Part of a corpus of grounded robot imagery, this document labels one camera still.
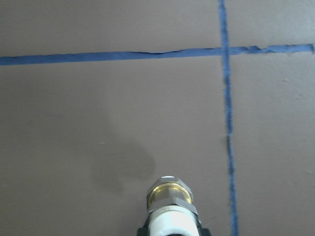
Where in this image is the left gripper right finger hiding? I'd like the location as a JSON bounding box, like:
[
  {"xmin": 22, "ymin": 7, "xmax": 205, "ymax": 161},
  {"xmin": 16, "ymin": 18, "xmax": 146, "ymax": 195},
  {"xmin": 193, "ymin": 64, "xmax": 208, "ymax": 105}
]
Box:
[{"xmin": 195, "ymin": 214, "xmax": 211, "ymax": 236}]

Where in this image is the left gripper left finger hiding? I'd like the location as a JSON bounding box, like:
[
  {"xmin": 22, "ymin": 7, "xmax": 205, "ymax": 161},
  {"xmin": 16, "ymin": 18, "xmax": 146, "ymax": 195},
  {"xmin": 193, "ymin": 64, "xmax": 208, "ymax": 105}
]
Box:
[{"xmin": 136, "ymin": 216, "xmax": 150, "ymax": 236}]

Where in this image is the white PPR pipe fitting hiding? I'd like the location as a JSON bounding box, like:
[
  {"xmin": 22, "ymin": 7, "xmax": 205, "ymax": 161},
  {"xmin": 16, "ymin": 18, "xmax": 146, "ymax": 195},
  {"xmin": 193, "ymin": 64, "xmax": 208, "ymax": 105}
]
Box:
[{"xmin": 146, "ymin": 176, "xmax": 200, "ymax": 236}]

